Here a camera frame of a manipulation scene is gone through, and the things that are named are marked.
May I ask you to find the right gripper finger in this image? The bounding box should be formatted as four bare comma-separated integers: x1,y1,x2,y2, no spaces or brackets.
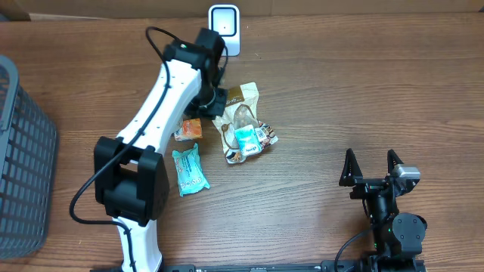
387,149,404,175
339,148,363,187

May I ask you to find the orange tissue pack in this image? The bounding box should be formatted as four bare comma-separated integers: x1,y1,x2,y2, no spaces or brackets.
174,119,203,142

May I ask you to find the beige snack bag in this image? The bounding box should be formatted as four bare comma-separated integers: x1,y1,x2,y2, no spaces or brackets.
213,82,278,164

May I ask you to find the green blue tissue pack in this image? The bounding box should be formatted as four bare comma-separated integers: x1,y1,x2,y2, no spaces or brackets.
234,125,262,156

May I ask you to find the teal wet wipes pack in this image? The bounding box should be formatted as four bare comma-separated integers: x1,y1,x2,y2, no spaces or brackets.
172,143,210,197

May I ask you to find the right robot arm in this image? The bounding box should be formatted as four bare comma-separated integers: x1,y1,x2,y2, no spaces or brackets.
333,149,427,272

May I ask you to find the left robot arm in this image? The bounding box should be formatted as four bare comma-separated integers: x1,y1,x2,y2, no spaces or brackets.
90,28,228,271

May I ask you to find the white barcode scanner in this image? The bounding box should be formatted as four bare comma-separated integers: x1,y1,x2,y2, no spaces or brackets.
208,4,240,57

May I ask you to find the grey plastic mesh basket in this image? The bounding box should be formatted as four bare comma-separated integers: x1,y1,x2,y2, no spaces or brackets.
1,55,59,260

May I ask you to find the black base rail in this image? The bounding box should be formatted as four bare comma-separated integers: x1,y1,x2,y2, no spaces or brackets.
158,260,379,272

